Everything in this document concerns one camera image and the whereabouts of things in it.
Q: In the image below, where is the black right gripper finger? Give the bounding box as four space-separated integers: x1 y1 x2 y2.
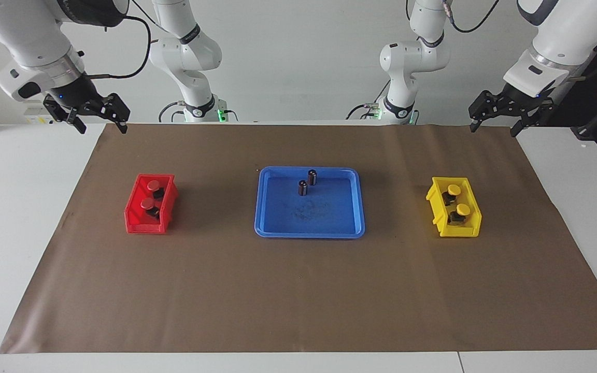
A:
44 95 87 134
91 93 130 134

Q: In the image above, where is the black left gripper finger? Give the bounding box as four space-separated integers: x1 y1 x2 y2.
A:
510 99 556 136
468 91 506 133

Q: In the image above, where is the blue plastic tray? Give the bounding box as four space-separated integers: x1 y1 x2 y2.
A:
254 166 366 239

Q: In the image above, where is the red plastic bin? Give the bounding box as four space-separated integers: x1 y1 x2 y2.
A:
124 174 179 235

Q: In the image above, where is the yellow plastic bin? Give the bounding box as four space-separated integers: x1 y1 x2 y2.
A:
425 177 482 238

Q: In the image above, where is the brown paper mat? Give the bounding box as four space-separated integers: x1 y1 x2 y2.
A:
0 123 597 354

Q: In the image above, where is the white wall outlet box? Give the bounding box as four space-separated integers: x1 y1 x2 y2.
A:
23 101 79 125

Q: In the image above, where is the black base cable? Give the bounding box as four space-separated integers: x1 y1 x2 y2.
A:
159 101 185 123
346 78 390 121

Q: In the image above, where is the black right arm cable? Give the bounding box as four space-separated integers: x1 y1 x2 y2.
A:
89 15 152 79

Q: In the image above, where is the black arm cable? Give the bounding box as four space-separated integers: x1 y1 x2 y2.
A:
89 15 152 79
444 0 501 33

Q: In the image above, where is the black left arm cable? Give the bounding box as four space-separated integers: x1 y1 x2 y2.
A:
444 0 501 33

